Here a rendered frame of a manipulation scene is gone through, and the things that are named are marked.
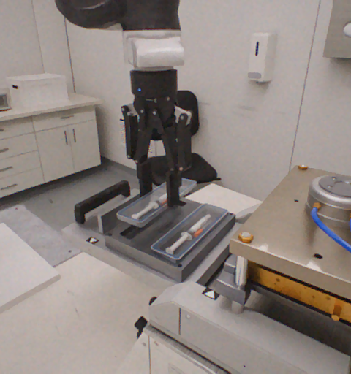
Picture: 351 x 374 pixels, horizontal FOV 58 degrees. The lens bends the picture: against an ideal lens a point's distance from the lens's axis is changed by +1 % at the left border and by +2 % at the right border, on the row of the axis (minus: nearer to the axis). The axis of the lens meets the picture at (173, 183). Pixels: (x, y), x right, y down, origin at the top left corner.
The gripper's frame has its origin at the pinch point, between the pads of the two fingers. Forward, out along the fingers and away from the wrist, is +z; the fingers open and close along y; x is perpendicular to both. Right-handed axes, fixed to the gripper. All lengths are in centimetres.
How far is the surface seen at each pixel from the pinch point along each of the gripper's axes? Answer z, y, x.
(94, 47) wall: -15, 205, -181
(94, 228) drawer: 9.4, 11.1, 7.1
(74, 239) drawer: 10.1, 12.4, 11.1
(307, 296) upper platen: 2.7, -29.0, 10.5
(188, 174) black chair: 58, 66, -117
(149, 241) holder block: 7.3, -2.8, 7.1
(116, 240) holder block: 7.2, 2.1, 10.1
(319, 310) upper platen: 4.3, -30.5, 10.2
